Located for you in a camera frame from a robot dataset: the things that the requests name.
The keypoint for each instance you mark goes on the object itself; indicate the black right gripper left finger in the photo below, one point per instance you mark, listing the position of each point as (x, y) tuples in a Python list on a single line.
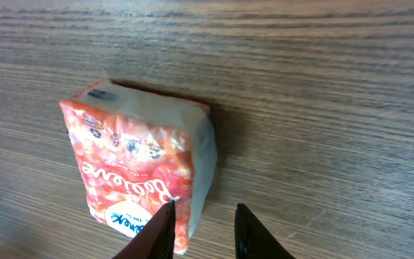
[(156, 240)]

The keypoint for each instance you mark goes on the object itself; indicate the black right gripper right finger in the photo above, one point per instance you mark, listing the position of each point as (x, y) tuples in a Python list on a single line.
[(253, 240)]

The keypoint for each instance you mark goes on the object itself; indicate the red juice carton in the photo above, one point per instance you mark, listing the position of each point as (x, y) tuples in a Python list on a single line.
[(137, 151)]

